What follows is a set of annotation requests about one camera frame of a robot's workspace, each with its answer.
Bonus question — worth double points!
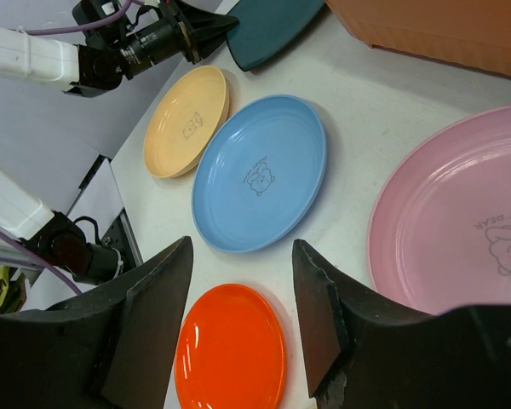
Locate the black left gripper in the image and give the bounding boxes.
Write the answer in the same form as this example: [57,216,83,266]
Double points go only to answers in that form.
[123,0,239,68]

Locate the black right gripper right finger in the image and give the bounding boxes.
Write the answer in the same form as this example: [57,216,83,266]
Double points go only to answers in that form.
[292,239,511,408]

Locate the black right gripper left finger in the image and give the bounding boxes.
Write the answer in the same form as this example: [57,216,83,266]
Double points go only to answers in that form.
[0,237,193,408]

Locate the teal square plate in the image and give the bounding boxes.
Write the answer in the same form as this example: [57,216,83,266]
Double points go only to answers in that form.
[227,0,325,72]

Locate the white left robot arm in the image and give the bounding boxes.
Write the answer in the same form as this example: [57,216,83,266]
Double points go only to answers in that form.
[0,1,239,287]

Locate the orange plastic bin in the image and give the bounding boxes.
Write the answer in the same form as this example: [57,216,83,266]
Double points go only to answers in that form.
[327,0,511,77]

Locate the yellow round plate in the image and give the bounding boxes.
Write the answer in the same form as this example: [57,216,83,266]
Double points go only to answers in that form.
[143,66,230,179]

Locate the orange round plate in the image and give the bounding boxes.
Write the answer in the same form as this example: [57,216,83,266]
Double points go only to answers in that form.
[174,284,286,408]

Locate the pink round plate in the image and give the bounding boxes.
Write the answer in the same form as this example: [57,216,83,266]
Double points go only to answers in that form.
[367,106,511,314]

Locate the blue round plate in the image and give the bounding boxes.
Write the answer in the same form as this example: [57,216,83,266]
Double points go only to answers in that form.
[192,95,328,253]

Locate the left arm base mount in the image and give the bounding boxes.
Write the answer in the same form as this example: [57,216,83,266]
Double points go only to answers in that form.
[72,210,142,285]

